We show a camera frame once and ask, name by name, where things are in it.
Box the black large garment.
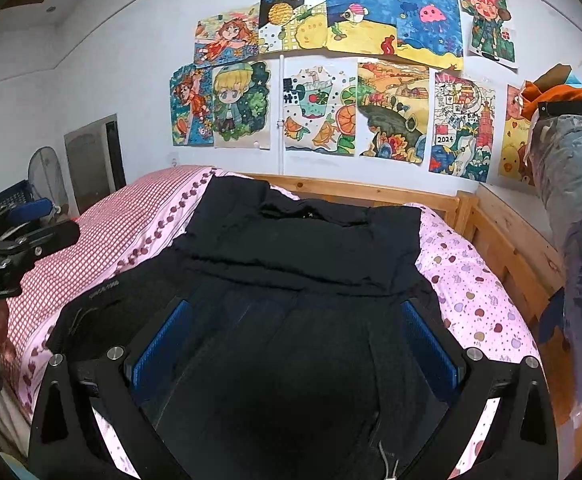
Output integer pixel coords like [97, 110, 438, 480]
[49, 177, 444, 479]

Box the person's left hand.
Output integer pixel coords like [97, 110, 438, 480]
[0, 299, 14, 362]

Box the standing electric fan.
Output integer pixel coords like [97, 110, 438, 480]
[28, 146, 70, 214]

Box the leaning grey board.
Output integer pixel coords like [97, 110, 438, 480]
[64, 115, 126, 214]

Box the pink patterned bed quilt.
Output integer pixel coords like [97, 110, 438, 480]
[8, 166, 538, 411]

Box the orange girl drawing lower left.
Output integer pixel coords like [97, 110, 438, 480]
[169, 64, 214, 146]

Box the blond boy drawing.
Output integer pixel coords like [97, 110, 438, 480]
[212, 61, 271, 151]

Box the swimming girl drawing upper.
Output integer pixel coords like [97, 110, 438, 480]
[193, 4, 259, 67]

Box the yellow chick bear drawing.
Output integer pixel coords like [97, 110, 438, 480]
[498, 84, 534, 185]

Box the fruit juice drawing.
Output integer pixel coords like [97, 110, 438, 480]
[282, 60, 357, 156]

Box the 2024 dragon drawing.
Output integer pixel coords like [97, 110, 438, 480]
[429, 72, 496, 183]

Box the pineapple drawing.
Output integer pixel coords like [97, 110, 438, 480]
[259, 0, 328, 54]

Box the orange cloth pile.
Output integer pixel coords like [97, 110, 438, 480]
[521, 64, 582, 120]

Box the orange landscape drawing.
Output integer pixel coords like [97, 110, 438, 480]
[357, 61, 430, 165]

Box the fish beach drawing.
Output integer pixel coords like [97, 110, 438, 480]
[326, 0, 397, 55]

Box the pink jellyfish drawing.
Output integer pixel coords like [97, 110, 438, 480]
[394, 0, 463, 70]

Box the red haired figure drawing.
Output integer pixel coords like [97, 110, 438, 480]
[460, 0, 518, 70]

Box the wooden bed frame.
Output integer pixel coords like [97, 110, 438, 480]
[254, 174, 582, 478]

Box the white wall conduit pipe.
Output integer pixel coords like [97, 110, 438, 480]
[276, 51, 285, 176]

